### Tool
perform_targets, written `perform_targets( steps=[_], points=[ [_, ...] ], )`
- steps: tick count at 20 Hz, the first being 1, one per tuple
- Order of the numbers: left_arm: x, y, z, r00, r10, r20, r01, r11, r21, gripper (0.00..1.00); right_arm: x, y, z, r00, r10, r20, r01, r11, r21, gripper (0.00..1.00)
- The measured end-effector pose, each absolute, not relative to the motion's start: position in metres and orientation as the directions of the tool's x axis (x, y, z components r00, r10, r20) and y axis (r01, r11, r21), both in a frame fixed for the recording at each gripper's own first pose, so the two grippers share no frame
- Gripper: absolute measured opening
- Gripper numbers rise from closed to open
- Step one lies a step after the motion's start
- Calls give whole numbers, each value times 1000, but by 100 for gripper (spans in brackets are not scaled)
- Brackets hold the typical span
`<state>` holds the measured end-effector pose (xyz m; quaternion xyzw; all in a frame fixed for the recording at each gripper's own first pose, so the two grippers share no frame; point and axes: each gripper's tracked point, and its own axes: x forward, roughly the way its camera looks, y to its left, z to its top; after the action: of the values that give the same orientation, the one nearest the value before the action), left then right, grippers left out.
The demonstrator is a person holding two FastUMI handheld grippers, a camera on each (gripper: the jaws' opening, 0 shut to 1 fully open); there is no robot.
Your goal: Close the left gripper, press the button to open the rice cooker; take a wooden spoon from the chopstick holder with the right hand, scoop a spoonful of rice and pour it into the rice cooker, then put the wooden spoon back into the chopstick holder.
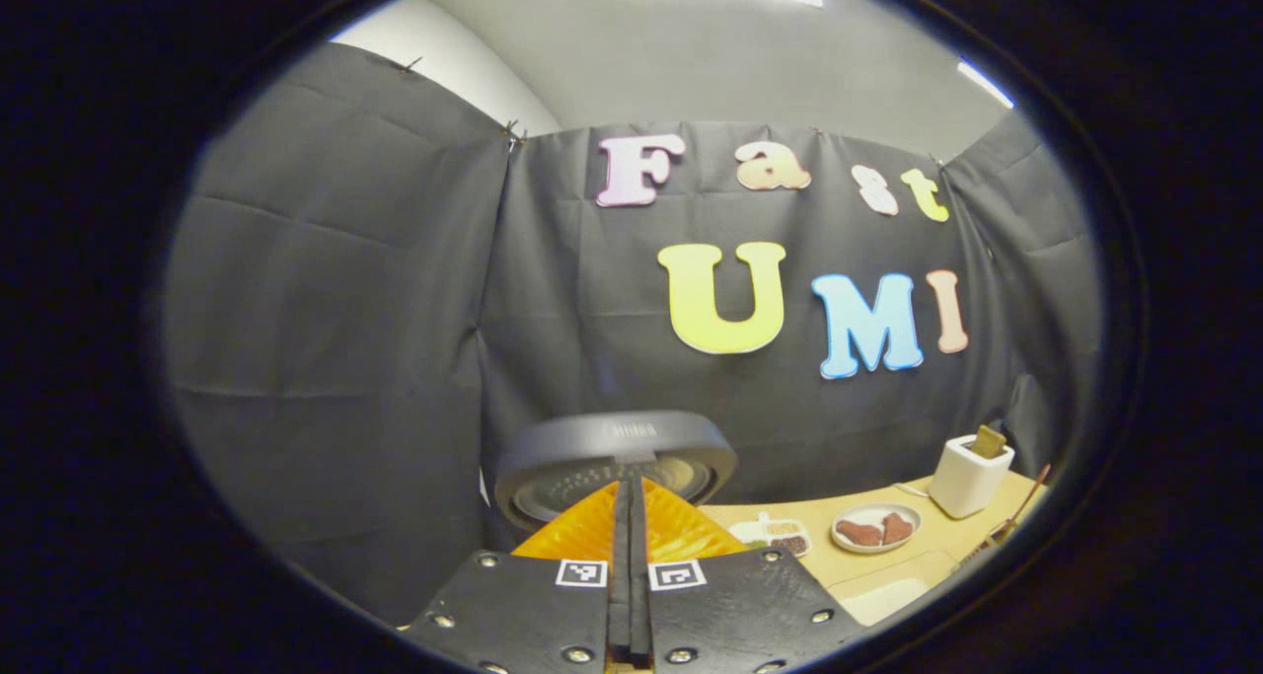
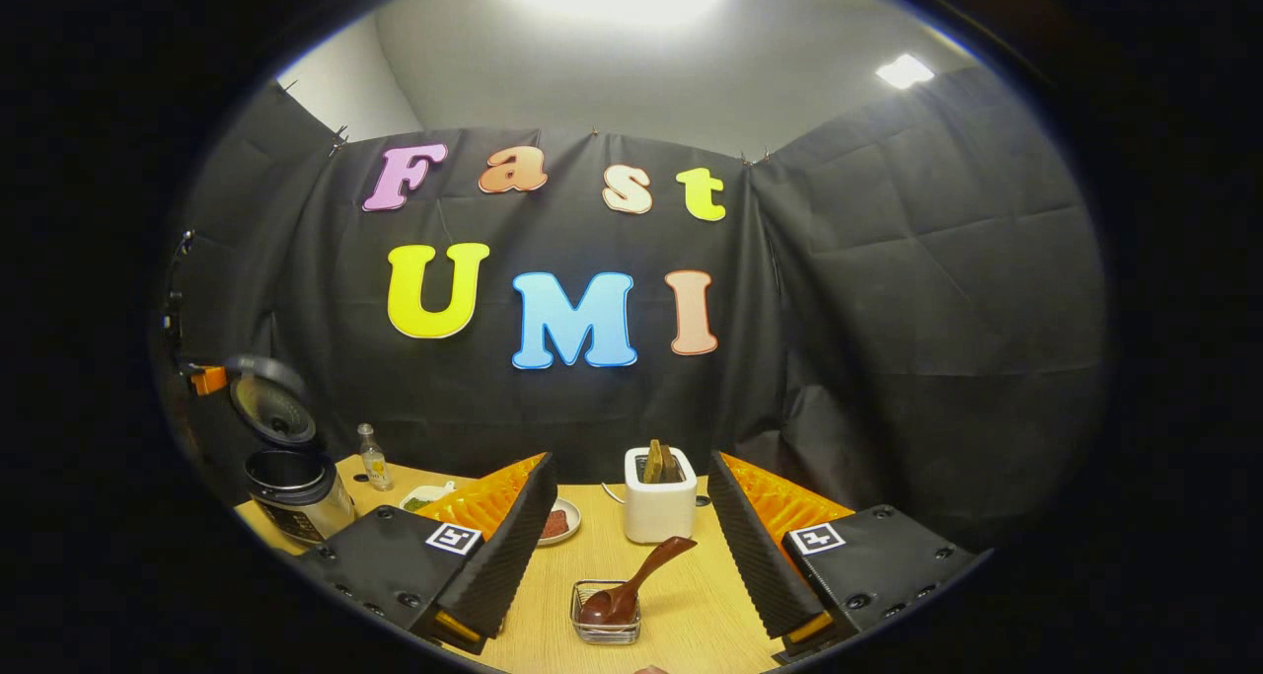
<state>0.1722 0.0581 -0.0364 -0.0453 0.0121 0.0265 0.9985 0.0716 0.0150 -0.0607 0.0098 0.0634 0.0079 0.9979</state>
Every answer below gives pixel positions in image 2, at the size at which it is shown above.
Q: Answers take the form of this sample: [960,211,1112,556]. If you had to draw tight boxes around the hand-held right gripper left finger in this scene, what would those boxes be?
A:
[296,452,559,655]

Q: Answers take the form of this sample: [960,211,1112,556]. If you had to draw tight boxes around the white toaster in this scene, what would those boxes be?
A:
[624,445,699,545]

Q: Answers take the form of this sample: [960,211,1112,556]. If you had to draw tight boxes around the brown wooden spoon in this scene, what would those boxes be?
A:
[578,536,698,626]

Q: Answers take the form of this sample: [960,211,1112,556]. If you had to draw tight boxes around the white round plate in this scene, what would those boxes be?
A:
[538,497,582,547]

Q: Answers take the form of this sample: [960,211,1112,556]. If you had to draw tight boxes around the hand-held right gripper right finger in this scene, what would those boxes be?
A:
[706,450,978,665]

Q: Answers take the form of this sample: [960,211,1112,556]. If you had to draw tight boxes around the small clear glass bottle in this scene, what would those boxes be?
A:
[357,422,393,492]

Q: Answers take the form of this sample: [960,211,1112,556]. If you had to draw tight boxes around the white divided bean dish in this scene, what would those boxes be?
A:
[400,482,457,513]

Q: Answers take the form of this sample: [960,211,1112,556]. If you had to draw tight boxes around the small ceiling light panel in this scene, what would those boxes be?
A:
[876,54,935,90]

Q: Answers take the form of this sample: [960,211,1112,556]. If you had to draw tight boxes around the clear glass chopstick holder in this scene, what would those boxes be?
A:
[570,580,642,645]

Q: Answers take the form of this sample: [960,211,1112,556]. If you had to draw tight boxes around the dark grey rice cooker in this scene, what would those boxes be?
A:
[225,354,356,547]

